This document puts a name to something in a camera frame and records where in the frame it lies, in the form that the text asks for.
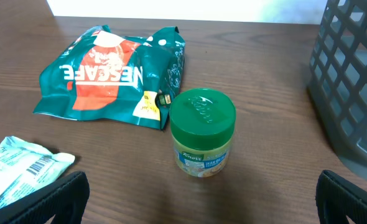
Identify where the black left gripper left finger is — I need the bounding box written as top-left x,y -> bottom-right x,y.
0,171 -> 90,224

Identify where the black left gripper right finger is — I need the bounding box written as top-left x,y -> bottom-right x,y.
315,170 -> 367,224

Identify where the green Nescafe coffee bag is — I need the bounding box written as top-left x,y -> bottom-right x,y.
34,25 -> 186,129

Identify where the pale green snack packet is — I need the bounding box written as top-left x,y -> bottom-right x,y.
0,136 -> 75,209

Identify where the grey plastic basket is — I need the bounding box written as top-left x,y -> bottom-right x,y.
307,0 -> 367,180

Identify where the green-lid Knorr seasoning jar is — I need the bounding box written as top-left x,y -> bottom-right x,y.
169,88 -> 236,178

